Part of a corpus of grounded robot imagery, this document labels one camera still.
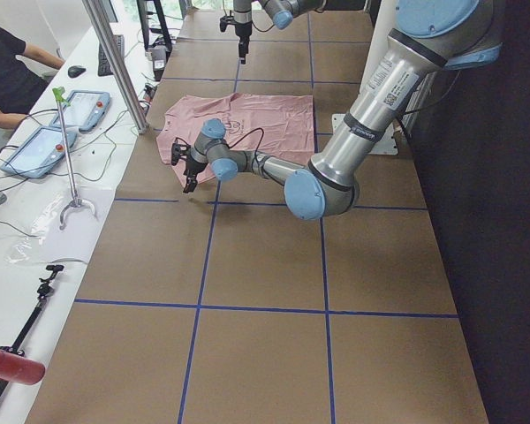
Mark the near blue teach pendant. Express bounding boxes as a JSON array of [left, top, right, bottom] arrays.
[[0, 125, 65, 178]]

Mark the black box with label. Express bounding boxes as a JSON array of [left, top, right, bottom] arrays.
[[149, 45, 168, 81]]

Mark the pink Snoopy t-shirt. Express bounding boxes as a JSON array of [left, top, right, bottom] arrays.
[[156, 93, 314, 165]]

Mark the far blue teach pendant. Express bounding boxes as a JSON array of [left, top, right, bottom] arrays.
[[52, 87, 111, 133]]

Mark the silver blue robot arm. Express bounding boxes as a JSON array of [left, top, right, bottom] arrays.
[[170, 1, 505, 220], [220, 0, 327, 64]]

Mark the red cylinder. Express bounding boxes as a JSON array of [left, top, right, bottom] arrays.
[[0, 349, 46, 385]]

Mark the aluminium frame post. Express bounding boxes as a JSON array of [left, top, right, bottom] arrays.
[[82, 0, 148, 134]]

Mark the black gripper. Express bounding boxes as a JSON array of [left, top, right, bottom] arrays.
[[235, 21, 252, 64], [183, 156, 206, 193]]

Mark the clear plastic bag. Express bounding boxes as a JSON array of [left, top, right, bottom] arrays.
[[5, 186, 115, 264]]

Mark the blue teach pendant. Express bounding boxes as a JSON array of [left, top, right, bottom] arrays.
[[52, 87, 111, 133], [0, 125, 65, 178]]

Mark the black keyboard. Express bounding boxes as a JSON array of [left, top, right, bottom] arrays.
[[97, 34, 126, 77]]

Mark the black tripod stick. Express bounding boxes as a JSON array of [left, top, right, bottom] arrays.
[[0, 264, 64, 399]]

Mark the person in black shirt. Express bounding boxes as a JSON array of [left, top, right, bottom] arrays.
[[0, 27, 64, 130]]

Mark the black metal clamp stand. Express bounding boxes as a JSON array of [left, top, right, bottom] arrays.
[[135, 0, 180, 52]]

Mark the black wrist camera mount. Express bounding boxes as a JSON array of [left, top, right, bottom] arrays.
[[219, 14, 236, 33], [170, 137, 191, 166]]

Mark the black computer mouse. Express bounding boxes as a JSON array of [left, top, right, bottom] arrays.
[[67, 65, 87, 79]]

